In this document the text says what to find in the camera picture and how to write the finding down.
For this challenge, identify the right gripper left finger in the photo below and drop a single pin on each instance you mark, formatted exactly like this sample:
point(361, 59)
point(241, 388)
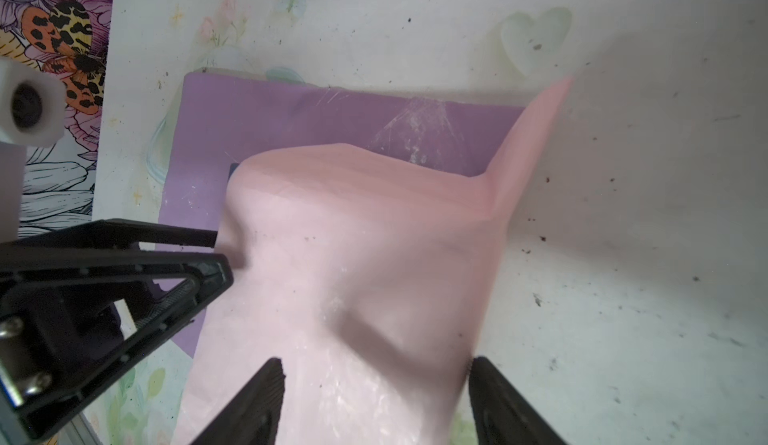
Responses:
point(252, 416)

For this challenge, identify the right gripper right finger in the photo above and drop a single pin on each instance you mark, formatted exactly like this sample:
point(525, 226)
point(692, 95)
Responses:
point(502, 416)

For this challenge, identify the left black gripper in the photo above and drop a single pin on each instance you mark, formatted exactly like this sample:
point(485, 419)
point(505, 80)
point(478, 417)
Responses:
point(74, 321)

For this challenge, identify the purple wrapping paper sheet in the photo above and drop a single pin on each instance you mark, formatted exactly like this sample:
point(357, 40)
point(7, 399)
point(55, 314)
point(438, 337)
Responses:
point(368, 277)

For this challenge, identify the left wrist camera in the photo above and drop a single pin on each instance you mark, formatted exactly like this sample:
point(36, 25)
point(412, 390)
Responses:
point(32, 106)

